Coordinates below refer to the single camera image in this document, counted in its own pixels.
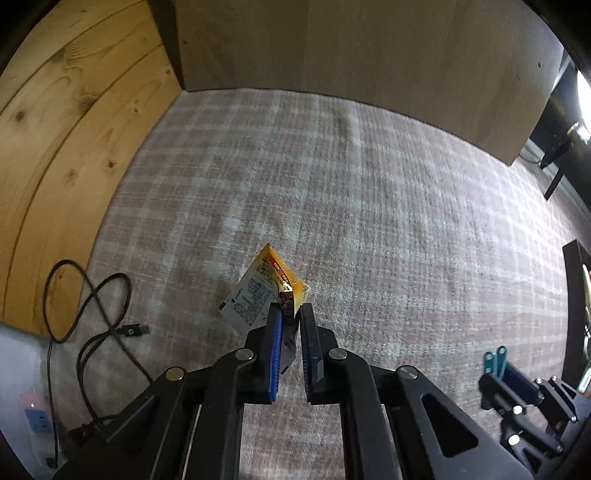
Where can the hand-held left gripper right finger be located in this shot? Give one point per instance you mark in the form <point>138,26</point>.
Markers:
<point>309,364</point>

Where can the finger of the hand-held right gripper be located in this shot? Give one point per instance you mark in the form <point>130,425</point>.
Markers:
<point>521,383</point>
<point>494,392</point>

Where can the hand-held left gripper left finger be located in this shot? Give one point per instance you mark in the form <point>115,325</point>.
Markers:
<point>275,355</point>

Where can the teal clothespin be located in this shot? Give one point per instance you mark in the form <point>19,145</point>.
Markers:
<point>491,362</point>

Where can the yellow snack sachet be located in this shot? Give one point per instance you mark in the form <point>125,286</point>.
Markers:
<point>258,290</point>

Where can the black container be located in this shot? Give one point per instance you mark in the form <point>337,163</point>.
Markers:
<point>572,300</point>

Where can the white power strip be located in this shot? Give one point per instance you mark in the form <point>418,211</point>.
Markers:
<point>39,422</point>

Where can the pine wood panel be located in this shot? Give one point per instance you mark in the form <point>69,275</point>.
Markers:
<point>60,161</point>

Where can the light wooden board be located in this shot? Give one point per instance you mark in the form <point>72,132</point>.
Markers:
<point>369,55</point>

